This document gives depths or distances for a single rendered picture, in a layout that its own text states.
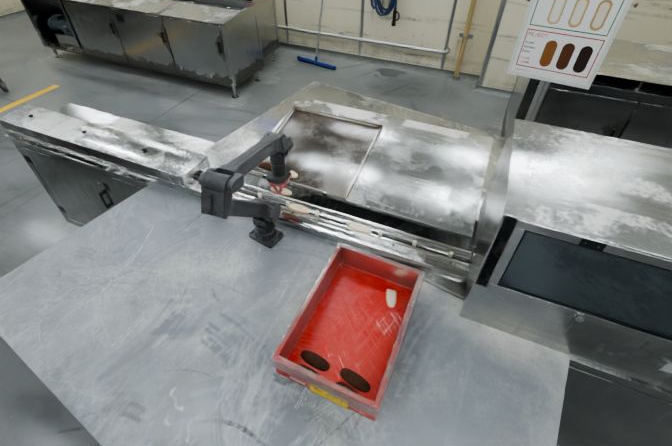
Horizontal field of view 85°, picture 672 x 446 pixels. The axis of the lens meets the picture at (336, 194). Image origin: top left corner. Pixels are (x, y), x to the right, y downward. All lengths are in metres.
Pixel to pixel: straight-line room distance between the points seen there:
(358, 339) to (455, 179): 0.82
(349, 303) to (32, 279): 1.16
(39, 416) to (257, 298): 1.39
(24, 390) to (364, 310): 1.83
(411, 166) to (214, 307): 1.01
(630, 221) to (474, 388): 0.62
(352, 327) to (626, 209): 0.84
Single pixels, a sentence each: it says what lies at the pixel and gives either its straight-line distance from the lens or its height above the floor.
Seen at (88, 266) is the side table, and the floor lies 0.82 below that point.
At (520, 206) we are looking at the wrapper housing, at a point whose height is 1.30.
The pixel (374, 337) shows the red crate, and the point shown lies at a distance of 1.27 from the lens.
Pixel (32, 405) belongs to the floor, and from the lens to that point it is 2.51.
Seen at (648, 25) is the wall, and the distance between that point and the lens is 5.01.
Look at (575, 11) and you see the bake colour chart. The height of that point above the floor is 1.55.
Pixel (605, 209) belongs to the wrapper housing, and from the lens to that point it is 1.16.
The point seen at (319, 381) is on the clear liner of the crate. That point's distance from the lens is 1.10.
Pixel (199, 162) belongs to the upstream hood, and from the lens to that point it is 1.82.
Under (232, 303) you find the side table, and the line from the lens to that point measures 1.37.
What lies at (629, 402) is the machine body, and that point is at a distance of 1.65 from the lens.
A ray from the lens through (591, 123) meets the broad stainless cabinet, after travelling 3.02.
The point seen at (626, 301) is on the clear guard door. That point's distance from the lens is 1.23.
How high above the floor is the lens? 1.95
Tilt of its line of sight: 42 degrees down
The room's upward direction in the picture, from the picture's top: 1 degrees clockwise
